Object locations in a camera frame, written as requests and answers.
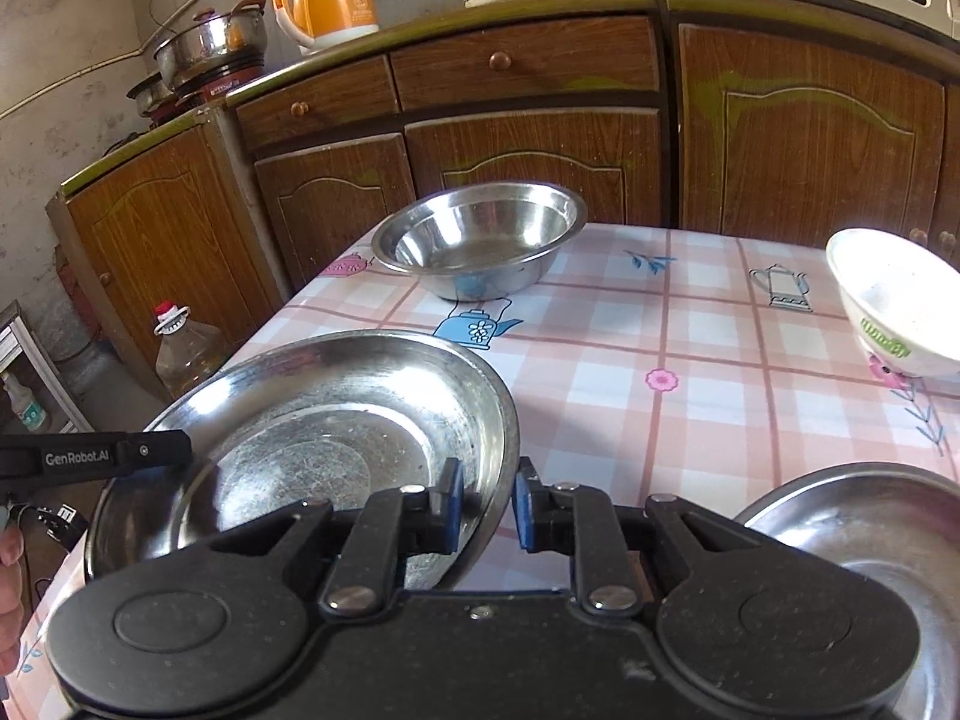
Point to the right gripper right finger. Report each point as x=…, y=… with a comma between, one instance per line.
x=597, y=537

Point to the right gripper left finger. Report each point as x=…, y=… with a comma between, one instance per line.
x=393, y=526

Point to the large steel plate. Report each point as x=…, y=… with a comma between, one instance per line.
x=338, y=416

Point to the deep steel bowl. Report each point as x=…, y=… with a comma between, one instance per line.
x=480, y=242

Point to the white bowl green logo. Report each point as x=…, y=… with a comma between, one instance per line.
x=901, y=300

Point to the person's left hand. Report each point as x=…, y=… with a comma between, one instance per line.
x=12, y=610

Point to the small white bottle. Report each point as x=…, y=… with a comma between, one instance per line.
x=24, y=404

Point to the plastic oil bottle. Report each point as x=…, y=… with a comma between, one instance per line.
x=190, y=351

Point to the red induction cooker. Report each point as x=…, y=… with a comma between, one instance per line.
x=159, y=104

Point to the brown wooden cabinet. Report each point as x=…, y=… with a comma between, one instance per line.
x=765, y=119

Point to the steel pot with lid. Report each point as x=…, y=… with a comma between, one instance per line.
x=236, y=38

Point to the orange electric kettle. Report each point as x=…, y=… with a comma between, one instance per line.
x=317, y=25

